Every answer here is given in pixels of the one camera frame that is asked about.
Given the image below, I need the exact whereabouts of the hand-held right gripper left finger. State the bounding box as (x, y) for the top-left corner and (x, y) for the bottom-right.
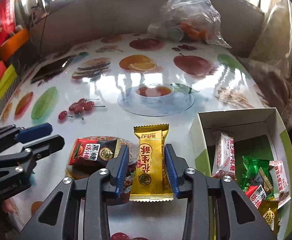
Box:
(18, 144), (131, 240)

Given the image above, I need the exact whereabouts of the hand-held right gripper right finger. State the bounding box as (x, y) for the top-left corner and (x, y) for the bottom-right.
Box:
(164, 144), (278, 240)

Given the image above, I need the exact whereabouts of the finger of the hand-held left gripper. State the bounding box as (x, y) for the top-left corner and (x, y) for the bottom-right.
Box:
(0, 123), (53, 153)
(0, 134), (65, 175)

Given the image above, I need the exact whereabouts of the yellow peanut candy packet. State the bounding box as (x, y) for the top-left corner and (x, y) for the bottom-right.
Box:
(130, 124), (174, 202)
(258, 200), (280, 232)

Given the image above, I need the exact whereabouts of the black red plum candy packet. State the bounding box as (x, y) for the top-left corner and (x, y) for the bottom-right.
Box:
(68, 137), (122, 168)
(244, 183), (270, 207)

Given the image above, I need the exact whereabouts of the white red nougat packet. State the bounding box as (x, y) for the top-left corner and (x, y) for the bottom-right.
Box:
(212, 129), (237, 180)

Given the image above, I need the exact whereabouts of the green wafer packet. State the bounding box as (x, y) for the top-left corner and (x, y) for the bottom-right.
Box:
(241, 156), (263, 192)

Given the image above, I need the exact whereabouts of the green white cardboard box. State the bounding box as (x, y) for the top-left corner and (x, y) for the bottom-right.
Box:
(189, 107), (292, 240)

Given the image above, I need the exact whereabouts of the white brown nougat packet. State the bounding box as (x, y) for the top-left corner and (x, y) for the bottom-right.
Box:
(268, 160), (291, 202)

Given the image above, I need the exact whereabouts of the person's left hand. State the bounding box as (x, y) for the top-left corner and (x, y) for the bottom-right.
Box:
(2, 197), (18, 214)

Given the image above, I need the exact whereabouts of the black white striped box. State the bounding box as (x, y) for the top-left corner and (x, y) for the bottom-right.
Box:
(0, 80), (21, 120)

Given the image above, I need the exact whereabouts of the yellow-green box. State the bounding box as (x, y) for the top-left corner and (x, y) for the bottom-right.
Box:
(0, 64), (18, 100)

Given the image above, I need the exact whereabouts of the black smartphone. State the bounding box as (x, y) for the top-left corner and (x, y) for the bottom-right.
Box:
(31, 55), (74, 83)

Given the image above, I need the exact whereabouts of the orange box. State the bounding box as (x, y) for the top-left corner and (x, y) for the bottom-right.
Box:
(0, 27), (30, 60)

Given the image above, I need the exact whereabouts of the red bag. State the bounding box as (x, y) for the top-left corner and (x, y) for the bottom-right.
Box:
(0, 0), (21, 48)

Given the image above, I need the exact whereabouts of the round lidded cup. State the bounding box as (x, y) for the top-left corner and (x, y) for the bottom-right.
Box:
(168, 27), (183, 42)

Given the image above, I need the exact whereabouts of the clear plastic bag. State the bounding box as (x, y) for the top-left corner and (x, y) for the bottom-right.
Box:
(147, 0), (233, 48)

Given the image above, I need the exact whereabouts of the black cable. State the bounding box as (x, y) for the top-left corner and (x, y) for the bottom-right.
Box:
(37, 4), (51, 62)

